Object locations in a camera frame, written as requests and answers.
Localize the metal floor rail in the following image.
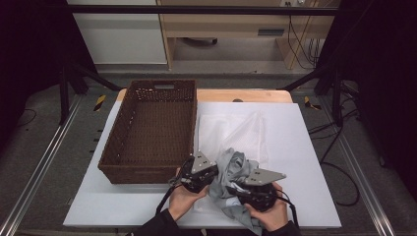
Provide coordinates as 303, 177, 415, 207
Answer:
0, 94, 83, 236
319, 96, 397, 236

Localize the dark curtain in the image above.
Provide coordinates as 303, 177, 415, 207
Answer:
0, 0, 96, 148
324, 0, 417, 195

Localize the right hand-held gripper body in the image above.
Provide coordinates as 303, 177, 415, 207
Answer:
233, 167, 287, 212

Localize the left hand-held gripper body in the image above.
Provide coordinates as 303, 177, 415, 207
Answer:
168, 149, 220, 194

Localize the wooden table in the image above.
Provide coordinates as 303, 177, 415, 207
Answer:
116, 88, 294, 104

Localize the black metal stand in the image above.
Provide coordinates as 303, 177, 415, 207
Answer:
278, 65, 345, 127
58, 62, 124, 126

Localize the brown woven basket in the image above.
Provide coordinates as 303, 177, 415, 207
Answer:
97, 78, 199, 185

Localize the hand-held gripper cable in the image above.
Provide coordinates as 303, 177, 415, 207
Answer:
276, 193, 300, 229
155, 183, 178, 215

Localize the black metal crossbar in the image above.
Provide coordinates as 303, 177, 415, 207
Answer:
65, 4, 338, 17

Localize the left hand-held gripper cable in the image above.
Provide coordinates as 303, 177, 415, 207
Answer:
155, 183, 178, 215

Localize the white cloth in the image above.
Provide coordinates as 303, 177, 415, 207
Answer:
193, 111, 269, 214

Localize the person's left hand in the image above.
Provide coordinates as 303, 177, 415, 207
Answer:
167, 168, 209, 221

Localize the right hand-held gripper cable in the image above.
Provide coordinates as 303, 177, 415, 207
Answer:
276, 193, 300, 229

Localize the person's right hand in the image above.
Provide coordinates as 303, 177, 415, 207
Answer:
244, 181, 289, 232

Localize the yellow black tape marker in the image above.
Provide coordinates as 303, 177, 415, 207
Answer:
92, 93, 107, 112
303, 95, 323, 111

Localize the white cabinet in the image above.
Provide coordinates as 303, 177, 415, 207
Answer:
67, 0, 168, 66

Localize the light grey garment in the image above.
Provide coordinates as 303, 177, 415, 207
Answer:
208, 147, 267, 236

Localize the black floor cable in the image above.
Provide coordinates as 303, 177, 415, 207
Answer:
16, 107, 37, 129
308, 107, 362, 207

